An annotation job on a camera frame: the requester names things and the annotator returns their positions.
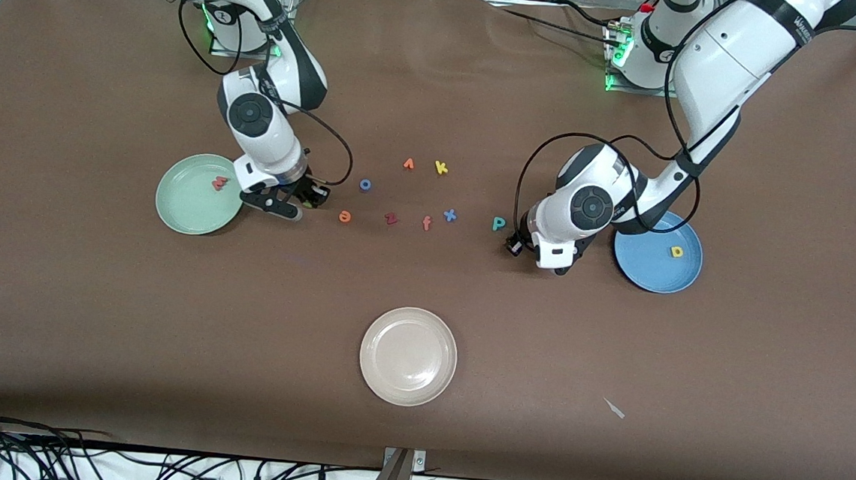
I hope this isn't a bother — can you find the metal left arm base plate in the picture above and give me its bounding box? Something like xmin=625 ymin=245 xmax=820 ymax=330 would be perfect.
xmin=604 ymin=23 xmax=689 ymax=100

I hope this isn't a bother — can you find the blue plate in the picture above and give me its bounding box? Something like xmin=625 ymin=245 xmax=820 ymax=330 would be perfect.
xmin=610 ymin=207 xmax=707 ymax=297

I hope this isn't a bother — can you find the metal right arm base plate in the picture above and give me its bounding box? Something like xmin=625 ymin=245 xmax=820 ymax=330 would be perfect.
xmin=210 ymin=0 xmax=295 ymax=62

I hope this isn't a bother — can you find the beige plate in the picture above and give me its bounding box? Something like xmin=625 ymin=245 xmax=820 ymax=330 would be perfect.
xmin=355 ymin=303 xmax=461 ymax=410

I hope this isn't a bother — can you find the metal clamp bracket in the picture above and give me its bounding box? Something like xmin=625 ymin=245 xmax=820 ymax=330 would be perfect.
xmin=382 ymin=446 xmax=428 ymax=471

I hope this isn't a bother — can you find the brown table cover sheet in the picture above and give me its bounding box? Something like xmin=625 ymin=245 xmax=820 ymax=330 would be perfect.
xmin=0 ymin=0 xmax=856 ymax=480

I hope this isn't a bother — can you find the black cable on table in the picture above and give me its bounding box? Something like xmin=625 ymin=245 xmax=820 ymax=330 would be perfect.
xmin=488 ymin=0 xmax=626 ymax=47

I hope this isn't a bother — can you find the light green plate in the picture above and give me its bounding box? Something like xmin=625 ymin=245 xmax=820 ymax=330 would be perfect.
xmin=153 ymin=149 xmax=250 ymax=240

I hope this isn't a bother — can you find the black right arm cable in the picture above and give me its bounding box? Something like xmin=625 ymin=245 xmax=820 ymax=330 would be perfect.
xmin=167 ymin=0 xmax=364 ymax=188

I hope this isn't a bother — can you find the black floor cable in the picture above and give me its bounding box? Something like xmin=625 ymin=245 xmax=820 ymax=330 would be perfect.
xmin=0 ymin=402 xmax=116 ymax=480

